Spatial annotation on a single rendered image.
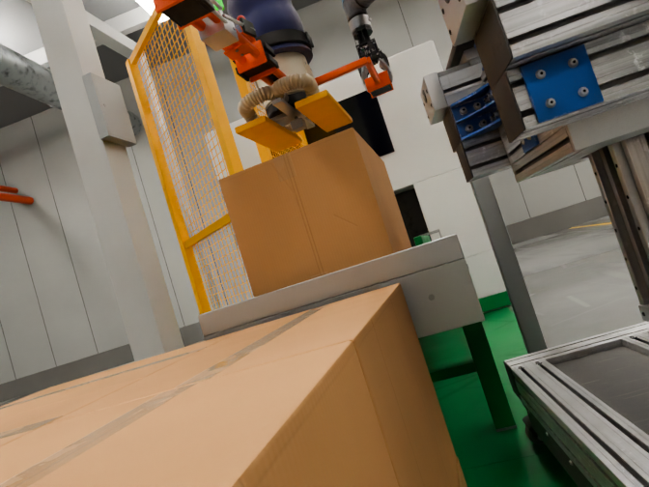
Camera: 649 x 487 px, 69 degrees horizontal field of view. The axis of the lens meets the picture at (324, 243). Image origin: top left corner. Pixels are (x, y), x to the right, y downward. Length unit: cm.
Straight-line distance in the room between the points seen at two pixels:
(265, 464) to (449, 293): 93
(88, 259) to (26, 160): 282
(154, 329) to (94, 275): 996
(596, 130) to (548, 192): 969
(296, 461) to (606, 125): 72
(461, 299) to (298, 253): 43
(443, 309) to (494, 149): 39
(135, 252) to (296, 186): 114
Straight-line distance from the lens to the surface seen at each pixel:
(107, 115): 239
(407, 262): 115
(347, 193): 123
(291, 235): 126
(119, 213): 229
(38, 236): 1301
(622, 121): 89
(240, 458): 26
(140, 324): 226
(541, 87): 76
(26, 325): 1330
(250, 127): 140
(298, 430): 31
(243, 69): 131
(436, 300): 115
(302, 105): 136
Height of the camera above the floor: 62
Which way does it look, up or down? 3 degrees up
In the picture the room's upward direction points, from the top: 18 degrees counter-clockwise
